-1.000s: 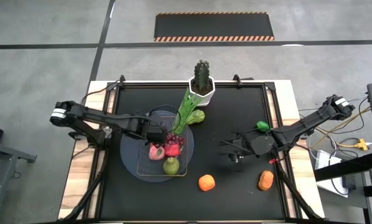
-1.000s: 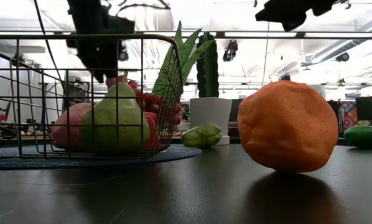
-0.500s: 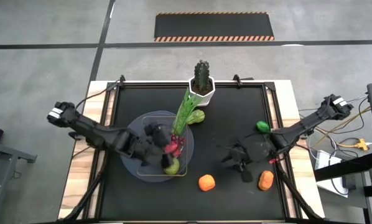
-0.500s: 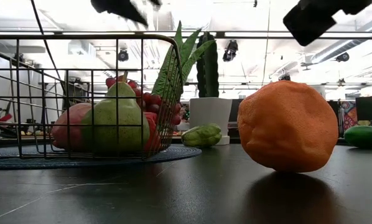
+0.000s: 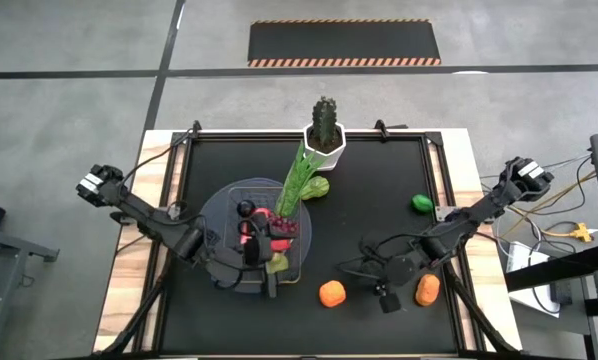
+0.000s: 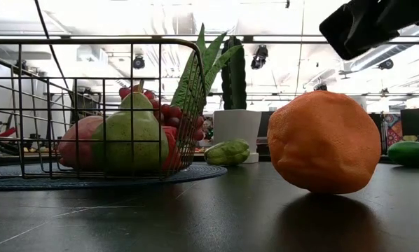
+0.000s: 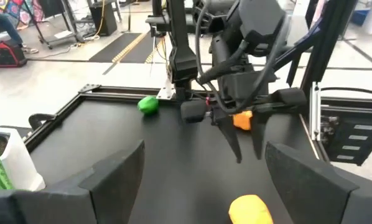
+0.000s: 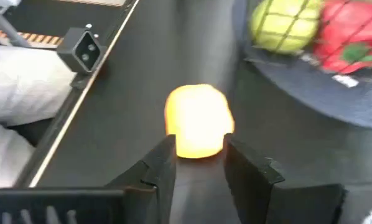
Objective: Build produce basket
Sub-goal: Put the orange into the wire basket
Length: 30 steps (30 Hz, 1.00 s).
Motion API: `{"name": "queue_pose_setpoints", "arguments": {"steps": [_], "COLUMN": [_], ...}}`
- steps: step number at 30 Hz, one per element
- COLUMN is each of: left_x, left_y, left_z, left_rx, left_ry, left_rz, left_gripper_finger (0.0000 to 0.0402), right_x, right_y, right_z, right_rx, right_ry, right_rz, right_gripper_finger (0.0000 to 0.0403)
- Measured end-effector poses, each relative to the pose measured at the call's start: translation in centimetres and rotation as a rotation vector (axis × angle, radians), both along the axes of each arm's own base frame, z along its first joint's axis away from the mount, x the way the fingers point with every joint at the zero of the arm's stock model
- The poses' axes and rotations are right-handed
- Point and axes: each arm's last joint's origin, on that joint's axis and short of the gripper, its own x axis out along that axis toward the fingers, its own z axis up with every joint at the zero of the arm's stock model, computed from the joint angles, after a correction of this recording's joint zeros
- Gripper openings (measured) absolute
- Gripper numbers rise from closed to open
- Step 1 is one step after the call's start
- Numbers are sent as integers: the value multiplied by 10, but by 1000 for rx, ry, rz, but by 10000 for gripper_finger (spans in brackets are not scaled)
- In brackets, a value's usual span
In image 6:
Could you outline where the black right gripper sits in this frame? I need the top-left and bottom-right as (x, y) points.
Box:
(318, 0), (419, 62)

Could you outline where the round orange fruit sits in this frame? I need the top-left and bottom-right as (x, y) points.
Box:
(266, 90), (382, 195)

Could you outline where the green lime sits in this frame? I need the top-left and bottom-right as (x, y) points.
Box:
(387, 140), (419, 167)

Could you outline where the green leafy vegetable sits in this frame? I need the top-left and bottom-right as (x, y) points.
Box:
(170, 22), (245, 118)

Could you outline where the light green chayote squash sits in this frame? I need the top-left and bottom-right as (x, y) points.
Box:
(204, 138), (251, 167)

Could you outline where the red grape bunch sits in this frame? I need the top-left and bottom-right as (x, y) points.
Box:
(118, 79), (206, 141)

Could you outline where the green pear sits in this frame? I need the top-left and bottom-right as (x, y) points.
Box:
(91, 91), (171, 172)

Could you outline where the pinkish red round fruit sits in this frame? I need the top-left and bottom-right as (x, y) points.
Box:
(57, 115), (105, 169)

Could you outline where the black ceiling spotlight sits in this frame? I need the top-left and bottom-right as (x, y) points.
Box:
(377, 58), (394, 71)
(250, 44), (269, 70)
(132, 54), (146, 70)

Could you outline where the dark green cactus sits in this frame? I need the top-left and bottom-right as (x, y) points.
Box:
(220, 36), (248, 111)

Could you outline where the white hexagonal plant pot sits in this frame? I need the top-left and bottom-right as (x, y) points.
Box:
(212, 109), (263, 165)

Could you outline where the wire mesh basket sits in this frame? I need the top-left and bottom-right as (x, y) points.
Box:
(0, 37), (208, 183)

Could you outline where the thin black cable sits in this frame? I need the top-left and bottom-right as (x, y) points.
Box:
(33, 0), (74, 95)

